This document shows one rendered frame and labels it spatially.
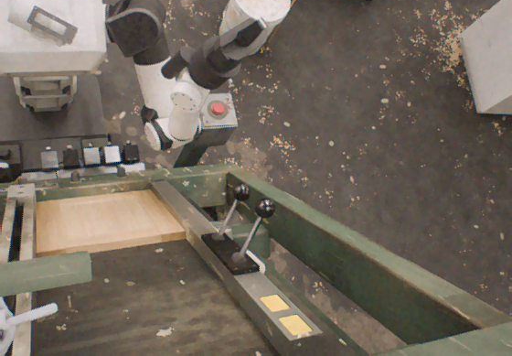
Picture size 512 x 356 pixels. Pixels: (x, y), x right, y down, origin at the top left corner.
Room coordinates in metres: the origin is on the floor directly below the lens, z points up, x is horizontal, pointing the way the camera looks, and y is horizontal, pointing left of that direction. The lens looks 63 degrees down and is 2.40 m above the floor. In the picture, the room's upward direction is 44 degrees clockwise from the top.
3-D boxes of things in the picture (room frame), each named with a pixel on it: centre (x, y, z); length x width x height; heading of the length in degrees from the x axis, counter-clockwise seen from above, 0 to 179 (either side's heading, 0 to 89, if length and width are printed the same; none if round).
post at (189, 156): (0.80, 0.22, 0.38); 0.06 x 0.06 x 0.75; 53
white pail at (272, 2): (1.75, 0.56, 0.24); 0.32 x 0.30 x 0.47; 137
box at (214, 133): (0.80, 0.22, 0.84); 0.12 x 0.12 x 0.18; 53
